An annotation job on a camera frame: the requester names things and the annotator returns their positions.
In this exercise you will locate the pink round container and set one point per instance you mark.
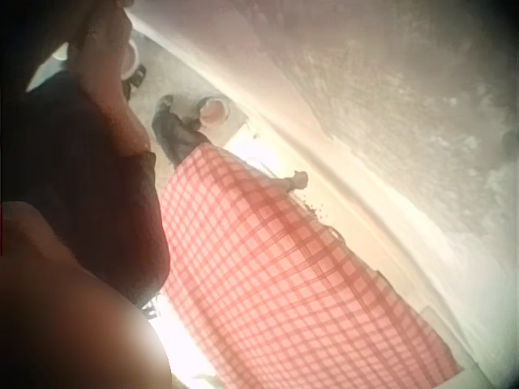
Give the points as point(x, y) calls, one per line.
point(213, 110)
point(132, 56)

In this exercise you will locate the dark sandal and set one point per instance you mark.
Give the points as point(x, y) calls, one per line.
point(136, 78)

